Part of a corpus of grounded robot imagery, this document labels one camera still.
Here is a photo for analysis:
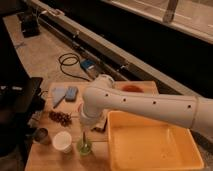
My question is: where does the yellow plastic bin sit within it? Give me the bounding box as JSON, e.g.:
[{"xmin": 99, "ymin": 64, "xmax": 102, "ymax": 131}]
[{"xmin": 108, "ymin": 111, "xmax": 204, "ymax": 171}]

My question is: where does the blue electronic box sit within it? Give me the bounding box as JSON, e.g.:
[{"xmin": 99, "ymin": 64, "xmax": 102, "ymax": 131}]
[{"xmin": 80, "ymin": 59, "xmax": 104, "ymax": 79}]

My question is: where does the metal cup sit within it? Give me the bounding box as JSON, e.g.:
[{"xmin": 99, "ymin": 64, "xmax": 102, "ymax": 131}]
[{"xmin": 34, "ymin": 128, "xmax": 51, "ymax": 145}]

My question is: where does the dark grape bunch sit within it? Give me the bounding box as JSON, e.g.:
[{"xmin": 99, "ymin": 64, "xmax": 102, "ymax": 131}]
[{"xmin": 49, "ymin": 111, "xmax": 71, "ymax": 127}]

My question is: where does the green plastic cup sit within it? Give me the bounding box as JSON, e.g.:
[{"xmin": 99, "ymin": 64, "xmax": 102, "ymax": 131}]
[{"xmin": 76, "ymin": 139, "xmax": 92, "ymax": 156}]

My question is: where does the orange red bowl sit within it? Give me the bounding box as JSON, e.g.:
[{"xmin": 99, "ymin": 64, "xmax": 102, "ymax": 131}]
[{"xmin": 122, "ymin": 85, "xmax": 143, "ymax": 92}]

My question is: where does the black chair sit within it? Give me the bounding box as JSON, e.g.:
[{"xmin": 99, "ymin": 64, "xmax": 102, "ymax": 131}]
[{"xmin": 0, "ymin": 76, "xmax": 46, "ymax": 158}]

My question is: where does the black coiled cable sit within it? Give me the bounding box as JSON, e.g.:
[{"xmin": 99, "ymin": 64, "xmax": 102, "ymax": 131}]
[{"xmin": 58, "ymin": 52, "xmax": 91, "ymax": 82}]

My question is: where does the black device on floor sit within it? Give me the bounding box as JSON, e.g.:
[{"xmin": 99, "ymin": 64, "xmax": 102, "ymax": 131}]
[{"xmin": 18, "ymin": 12, "xmax": 40, "ymax": 38}]

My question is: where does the blue sponge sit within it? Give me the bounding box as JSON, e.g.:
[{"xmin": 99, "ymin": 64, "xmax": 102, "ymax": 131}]
[{"xmin": 65, "ymin": 87, "xmax": 78, "ymax": 102}]

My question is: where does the light blue wedge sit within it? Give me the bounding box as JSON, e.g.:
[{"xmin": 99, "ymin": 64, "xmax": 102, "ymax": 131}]
[{"xmin": 52, "ymin": 87, "xmax": 66, "ymax": 108}]

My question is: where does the white paper cup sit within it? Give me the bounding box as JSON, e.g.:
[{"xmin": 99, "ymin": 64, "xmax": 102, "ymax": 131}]
[{"xmin": 52, "ymin": 131, "xmax": 72, "ymax": 153}]

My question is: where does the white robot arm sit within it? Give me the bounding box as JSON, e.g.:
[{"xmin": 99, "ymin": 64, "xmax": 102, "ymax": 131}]
[{"xmin": 79, "ymin": 74, "xmax": 213, "ymax": 143}]

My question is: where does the yellow brown sandwich block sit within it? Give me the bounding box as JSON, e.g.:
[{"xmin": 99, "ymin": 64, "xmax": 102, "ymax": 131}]
[{"xmin": 92, "ymin": 118, "xmax": 107, "ymax": 132}]

